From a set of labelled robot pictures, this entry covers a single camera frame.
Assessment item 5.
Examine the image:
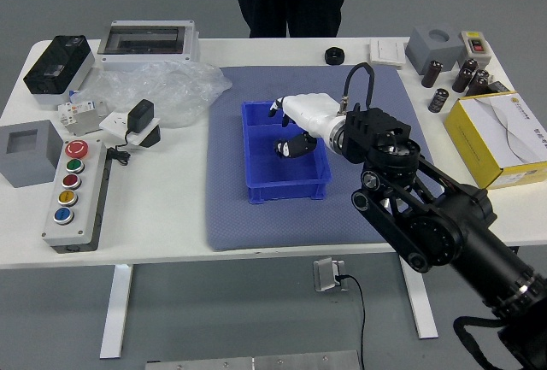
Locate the grey two-button switch box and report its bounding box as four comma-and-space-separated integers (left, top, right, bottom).
459, 30, 492, 68

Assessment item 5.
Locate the small black flat part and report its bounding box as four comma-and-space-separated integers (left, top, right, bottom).
486, 81, 516, 97

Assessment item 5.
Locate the white wall switch panel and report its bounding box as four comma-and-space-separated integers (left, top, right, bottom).
368, 38, 406, 68

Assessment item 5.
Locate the yellow white cardboard box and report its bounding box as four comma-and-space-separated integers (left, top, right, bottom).
443, 91, 547, 191

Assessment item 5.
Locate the black adapter cord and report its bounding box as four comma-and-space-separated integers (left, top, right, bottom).
104, 130, 134, 167

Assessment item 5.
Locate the black block under socket plate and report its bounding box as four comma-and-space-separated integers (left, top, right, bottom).
139, 124, 162, 150

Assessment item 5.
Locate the white socket plate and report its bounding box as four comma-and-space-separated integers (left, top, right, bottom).
98, 110, 162, 147

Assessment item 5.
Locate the black floor cable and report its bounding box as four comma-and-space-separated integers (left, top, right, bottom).
336, 273, 367, 370

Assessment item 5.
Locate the blue plastic bin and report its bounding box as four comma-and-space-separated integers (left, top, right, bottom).
241, 100, 333, 206

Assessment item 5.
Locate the grey five-button control box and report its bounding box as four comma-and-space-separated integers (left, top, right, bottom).
41, 138, 114, 255

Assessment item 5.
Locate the white table leg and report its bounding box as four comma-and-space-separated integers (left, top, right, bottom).
399, 258, 440, 340
98, 263, 135, 361

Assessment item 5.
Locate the silver floor socket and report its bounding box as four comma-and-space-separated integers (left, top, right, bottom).
312, 256, 350, 294

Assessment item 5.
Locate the clear-lid grey distribution box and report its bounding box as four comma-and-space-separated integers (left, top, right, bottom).
97, 20, 201, 73

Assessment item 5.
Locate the grey metal plate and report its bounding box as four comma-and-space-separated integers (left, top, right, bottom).
144, 356, 255, 370
253, 349, 361, 370

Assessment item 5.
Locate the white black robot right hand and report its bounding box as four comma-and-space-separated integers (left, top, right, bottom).
268, 92, 344, 160

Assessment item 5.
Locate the black power adapter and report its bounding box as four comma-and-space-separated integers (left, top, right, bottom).
123, 98, 156, 136

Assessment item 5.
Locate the grey block with round hole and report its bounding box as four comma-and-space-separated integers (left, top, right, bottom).
403, 26, 466, 76

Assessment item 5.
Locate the black round nut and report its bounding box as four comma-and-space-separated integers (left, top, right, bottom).
323, 47, 345, 66

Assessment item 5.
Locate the black box with white base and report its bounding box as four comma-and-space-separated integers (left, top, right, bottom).
22, 35, 96, 109

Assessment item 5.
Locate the grey block with square hole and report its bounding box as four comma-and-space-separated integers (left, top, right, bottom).
0, 119, 66, 189

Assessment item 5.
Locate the grey-blue foam mat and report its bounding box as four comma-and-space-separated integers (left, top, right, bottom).
204, 64, 451, 252

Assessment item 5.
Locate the clear plastic bag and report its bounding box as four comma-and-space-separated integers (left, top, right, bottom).
72, 60, 233, 130

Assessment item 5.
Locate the white circuit breaker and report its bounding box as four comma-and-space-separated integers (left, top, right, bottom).
56, 98, 110, 137

